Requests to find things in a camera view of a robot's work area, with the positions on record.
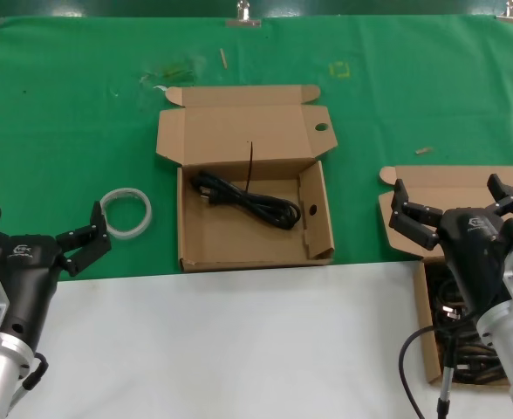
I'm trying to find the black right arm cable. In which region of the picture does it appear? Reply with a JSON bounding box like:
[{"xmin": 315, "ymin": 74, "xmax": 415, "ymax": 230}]
[{"xmin": 398, "ymin": 313, "xmax": 487, "ymax": 419}]

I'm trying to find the silver binder clip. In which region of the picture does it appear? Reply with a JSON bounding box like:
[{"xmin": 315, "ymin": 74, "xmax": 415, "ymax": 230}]
[
  {"xmin": 495, "ymin": 0, "xmax": 513, "ymax": 25},
  {"xmin": 225, "ymin": 0, "xmax": 262, "ymax": 28}
]

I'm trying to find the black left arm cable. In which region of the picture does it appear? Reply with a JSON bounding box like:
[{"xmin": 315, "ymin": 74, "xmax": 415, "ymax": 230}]
[{"xmin": 20, "ymin": 352, "xmax": 49, "ymax": 392}]

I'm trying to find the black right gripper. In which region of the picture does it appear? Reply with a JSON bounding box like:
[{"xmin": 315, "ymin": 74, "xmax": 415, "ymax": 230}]
[{"xmin": 389, "ymin": 173, "xmax": 513, "ymax": 315}]

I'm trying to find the open cardboard box with hole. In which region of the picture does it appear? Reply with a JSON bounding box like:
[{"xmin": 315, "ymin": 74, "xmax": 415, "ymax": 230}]
[{"xmin": 154, "ymin": 85, "xmax": 339, "ymax": 274}]

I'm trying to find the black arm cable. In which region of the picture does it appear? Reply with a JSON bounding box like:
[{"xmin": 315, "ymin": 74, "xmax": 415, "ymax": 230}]
[
  {"xmin": 398, "ymin": 313, "xmax": 487, "ymax": 419},
  {"xmin": 20, "ymin": 352, "xmax": 49, "ymax": 392}
]

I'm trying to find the clear tape ring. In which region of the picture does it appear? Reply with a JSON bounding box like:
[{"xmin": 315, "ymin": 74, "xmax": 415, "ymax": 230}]
[{"xmin": 99, "ymin": 186, "xmax": 154, "ymax": 240}]

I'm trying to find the green table cloth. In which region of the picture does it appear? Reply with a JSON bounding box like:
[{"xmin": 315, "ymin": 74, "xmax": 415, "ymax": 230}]
[{"xmin": 0, "ymin": 15, "xmax": 513, "ymax": 281}]

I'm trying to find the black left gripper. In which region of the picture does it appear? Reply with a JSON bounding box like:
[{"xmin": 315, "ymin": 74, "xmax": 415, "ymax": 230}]
[{"xmin": 0, "ymin": 200, "xmax": 113, "ymax": 350}]

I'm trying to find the pile of black power cables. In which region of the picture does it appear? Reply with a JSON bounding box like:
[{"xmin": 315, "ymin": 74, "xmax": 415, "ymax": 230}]
[{"xmin": 426, "ymin": 261, "xmax": 509, "ymax": 386}]

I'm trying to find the black power cable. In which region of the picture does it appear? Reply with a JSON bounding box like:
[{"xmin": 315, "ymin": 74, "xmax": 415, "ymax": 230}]
[{"xmin": 188, "ymin": 140, "xmax": 304, "ymax": 231}]

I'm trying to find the open cardboard box of cables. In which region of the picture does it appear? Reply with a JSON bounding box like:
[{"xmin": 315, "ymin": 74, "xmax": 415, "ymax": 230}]
[{"xmin": 378, "ymin": 165, "xmax": 513, "ymax": 388}]

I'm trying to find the clear plastic bag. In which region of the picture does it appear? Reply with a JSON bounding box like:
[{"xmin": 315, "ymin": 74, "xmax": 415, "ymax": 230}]
[{"xmin": 140, "ymin": 56, "xmax": 205, "ymax": 86}]

